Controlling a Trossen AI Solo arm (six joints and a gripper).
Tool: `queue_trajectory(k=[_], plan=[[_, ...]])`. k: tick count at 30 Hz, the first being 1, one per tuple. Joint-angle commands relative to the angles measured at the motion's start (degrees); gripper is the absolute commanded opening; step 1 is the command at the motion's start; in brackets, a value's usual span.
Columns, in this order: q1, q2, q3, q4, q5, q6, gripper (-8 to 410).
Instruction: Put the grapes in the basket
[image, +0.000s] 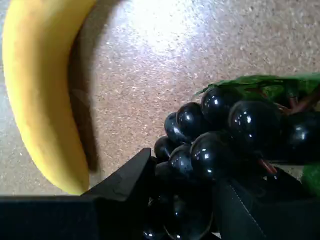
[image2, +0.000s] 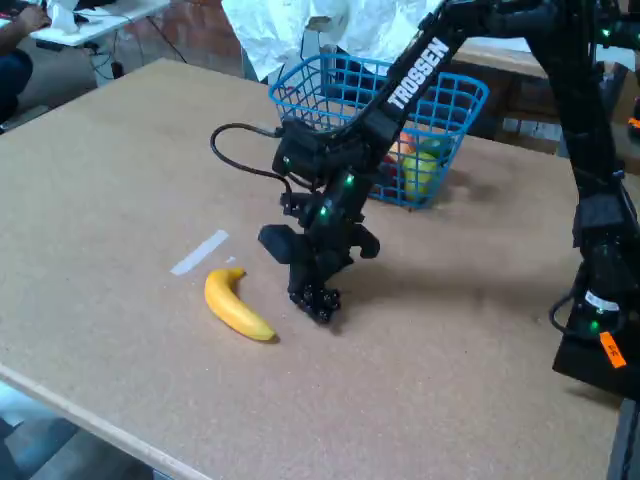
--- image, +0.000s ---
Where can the yellow toy banana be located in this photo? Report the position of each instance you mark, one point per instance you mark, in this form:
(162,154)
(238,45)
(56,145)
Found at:
(37,75)

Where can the black toy grapes bunch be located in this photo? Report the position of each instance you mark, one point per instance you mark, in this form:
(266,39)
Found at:
(250,125)

